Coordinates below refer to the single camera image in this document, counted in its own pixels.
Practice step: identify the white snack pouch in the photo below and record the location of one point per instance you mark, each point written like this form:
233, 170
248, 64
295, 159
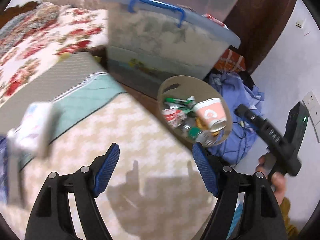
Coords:
175, 116

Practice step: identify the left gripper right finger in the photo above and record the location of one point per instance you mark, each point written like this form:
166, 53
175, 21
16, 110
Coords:
246, 207

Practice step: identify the carved wooden headboard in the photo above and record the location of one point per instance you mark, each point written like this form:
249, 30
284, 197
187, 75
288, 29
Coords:
11, 12

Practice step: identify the pink paper cup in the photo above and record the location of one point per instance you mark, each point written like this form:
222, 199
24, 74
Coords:
212, 113

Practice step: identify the patchwork quilt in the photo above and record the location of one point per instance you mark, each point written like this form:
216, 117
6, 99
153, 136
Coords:
22, 26

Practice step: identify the zigzag patterned blanket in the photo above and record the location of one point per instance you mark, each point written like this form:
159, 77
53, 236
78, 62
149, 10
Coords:
155, 192

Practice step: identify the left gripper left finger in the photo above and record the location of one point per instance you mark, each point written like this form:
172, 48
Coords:
51, 216

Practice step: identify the person's right hand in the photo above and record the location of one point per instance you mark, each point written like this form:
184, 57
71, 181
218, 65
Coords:
277, 180

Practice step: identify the floral bed sheet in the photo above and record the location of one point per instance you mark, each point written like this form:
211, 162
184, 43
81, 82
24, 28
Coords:
75, 29

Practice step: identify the red orange gift bag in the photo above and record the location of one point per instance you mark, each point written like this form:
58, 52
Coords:
230, 61

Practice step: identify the clear storage box blue handle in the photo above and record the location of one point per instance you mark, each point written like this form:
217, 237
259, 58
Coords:
162, 38

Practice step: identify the blue cloth bag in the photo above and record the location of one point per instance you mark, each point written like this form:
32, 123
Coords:
237, 89

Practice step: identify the beige trash bin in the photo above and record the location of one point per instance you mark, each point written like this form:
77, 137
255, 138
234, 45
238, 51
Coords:
184, 92

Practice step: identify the brown wooden door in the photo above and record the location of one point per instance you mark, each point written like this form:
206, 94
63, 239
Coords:
258, 24

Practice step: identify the wall socket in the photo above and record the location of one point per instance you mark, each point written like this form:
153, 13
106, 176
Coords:
313, 107

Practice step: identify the blue milk carton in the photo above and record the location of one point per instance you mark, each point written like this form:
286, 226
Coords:
4, 154

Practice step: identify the white tissue pack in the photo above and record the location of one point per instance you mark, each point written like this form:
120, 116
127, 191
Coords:
34, 133

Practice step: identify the orange peel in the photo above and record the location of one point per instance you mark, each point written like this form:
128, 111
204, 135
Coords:
200, 124

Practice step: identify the green crushed can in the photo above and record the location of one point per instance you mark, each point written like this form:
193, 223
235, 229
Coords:
194, 132

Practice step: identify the clear plastic bottle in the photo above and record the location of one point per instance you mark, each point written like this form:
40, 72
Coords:
206, 138

